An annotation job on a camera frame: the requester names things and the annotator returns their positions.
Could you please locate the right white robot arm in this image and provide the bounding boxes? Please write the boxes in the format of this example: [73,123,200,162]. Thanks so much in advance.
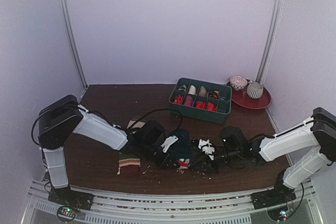
[191,107,335,204]

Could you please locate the aluminium corner post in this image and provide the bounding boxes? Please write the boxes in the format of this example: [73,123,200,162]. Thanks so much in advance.
[60,0,88,89]
[256,0,283,84]

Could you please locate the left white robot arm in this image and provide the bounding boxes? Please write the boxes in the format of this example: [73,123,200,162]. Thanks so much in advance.
[30,94,179,205]

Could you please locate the dark green christmas sock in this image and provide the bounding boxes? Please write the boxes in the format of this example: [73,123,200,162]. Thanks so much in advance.
[168,129,193,169]

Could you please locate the white striped cup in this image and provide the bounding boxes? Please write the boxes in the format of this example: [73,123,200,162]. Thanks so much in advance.
[246,81,264,99]

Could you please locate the right aluminium corner post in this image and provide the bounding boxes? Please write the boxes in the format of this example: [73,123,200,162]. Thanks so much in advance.
[256,0,283,84]

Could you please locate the pink patterned bowl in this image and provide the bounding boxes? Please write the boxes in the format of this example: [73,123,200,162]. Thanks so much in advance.
[229,76,248,90]

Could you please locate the cream rolled sock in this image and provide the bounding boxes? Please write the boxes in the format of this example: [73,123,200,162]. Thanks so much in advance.
[188,84,197,95]

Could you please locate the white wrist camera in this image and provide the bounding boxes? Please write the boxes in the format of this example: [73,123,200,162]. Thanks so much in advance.
[160,135,179,153]
[198,139,215,161]

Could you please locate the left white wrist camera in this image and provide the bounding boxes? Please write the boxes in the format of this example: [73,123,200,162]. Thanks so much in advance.
[160,135,179,153]

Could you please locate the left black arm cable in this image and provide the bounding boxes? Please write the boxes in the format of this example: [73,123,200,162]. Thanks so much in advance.
[127,107,184,130]

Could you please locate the red round plate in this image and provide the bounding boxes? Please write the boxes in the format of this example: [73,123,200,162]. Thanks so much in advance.
[227,81,272,110]

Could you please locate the green divided storage box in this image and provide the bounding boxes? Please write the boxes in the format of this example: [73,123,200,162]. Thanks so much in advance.
[169,78,233,124]

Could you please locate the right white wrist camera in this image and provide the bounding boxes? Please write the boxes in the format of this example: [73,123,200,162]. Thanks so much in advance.
[198,139,215,161]

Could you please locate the maroon rolled sock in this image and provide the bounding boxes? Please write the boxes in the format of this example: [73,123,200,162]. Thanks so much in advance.
[183,95,194,106]

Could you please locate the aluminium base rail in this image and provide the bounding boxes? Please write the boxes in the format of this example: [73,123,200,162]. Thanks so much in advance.
[20,180,323,223]

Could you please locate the beige striped sock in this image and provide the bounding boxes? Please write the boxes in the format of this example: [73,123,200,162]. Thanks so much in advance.
[117,116,146,177]

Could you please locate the left aluminium corner post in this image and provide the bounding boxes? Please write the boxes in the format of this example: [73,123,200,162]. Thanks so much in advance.
[60,0,88,89]

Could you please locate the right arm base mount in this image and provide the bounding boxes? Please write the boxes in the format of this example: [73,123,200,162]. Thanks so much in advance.
[251,189,296,210]

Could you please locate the red socks in box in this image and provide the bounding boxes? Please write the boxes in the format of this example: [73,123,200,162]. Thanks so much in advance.
[173,95,217,112]

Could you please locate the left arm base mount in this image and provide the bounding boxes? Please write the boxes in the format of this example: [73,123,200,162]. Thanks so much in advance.
[48,190,93,210]

